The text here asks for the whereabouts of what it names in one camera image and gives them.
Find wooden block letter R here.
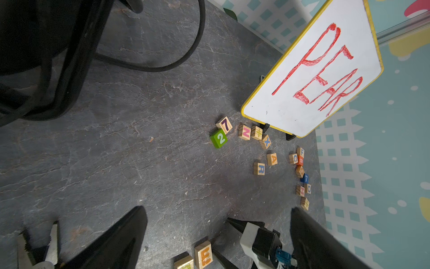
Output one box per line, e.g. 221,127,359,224
253,162,265,176

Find whiteboard with red PEAR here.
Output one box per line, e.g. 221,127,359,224
241,1,384,138

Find wooden block letter X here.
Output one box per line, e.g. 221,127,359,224
259,135,272,150

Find green block number 2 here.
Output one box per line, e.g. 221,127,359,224
210,129,228,149

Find blue block number 7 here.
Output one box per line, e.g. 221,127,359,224
300,173,309,184

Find wooden block letter A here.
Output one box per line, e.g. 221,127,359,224
267,153,278,166

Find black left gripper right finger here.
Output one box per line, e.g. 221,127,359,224
290,207,368,269

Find wooden block letter C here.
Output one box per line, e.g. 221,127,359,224
289,154,299,165

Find wooden block letter N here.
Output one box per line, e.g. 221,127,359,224
238,124,252,141

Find red orange block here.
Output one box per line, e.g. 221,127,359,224
297,154,304,166

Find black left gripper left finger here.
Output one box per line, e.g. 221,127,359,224
63,206,148,269

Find wooden block orange side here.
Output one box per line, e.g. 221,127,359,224
295,165,305,179

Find wooden block number 7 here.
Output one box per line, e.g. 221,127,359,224
216,117,232,134

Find black cable reel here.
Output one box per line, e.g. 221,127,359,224
1,1,206,126

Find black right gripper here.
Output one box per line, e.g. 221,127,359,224
212,217,297,269

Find wooden block letter E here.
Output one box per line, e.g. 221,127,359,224
194,241,213,269

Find wooden block pink letter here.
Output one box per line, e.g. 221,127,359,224
296,185,305,197

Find yellow black pliers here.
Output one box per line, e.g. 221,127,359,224
17,221,60,269

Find wooden block plus sign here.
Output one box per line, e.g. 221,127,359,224
251,126,263,141

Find wooden block letter F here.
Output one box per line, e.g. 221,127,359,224
296,147,305,158

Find wooden block letter P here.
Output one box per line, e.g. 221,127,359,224
174,255,194,269

